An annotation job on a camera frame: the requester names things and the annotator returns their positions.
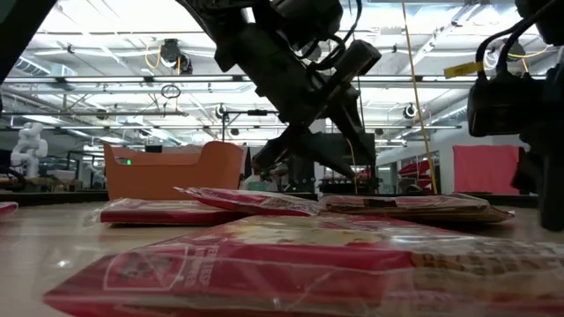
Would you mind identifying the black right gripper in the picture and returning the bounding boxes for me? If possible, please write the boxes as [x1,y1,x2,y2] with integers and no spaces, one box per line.
[510,61,564,232]

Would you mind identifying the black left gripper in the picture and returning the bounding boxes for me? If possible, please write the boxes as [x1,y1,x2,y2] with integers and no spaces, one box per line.
[213,19,378,180]

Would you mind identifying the red Orville popcorn bag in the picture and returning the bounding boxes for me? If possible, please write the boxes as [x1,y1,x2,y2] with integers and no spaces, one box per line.
[100,197,248,226]
[42,214,564,317]
[0,201,19,221]
[174,187,325,217]
[319,192,516,224]

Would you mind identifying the orange plastic basket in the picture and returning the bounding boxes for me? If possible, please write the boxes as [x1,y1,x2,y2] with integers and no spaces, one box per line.
[103,140,250,202]

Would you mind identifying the red fabric panel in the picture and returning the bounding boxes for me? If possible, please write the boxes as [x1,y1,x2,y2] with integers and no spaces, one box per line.
[452,144,522,196]

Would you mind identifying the small red background item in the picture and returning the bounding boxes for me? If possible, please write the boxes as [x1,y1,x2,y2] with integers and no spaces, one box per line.
[398,158,434,178]

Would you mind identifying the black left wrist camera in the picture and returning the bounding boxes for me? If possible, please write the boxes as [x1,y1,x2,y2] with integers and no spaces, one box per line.
[332,38,383,78]

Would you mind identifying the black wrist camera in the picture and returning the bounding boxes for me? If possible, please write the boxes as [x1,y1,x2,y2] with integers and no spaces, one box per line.
[332,38,383,78]
[465,72,546,138]

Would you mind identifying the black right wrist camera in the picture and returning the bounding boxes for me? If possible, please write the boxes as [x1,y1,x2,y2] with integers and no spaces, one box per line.
[465,72,546,138]

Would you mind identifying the yellow hanging cable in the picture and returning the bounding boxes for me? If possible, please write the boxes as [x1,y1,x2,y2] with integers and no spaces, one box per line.
[399,0,440,195]

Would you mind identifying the yellow cable label tag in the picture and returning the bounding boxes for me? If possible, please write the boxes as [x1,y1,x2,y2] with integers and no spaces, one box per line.
[443,60,485,80]

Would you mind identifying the black ceiling cable reel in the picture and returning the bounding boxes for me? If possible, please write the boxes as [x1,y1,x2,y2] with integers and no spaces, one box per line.
[159,38,194,76]

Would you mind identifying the black aluminium table frame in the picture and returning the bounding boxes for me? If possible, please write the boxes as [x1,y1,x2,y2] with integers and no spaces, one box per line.
[0,188,541,209]

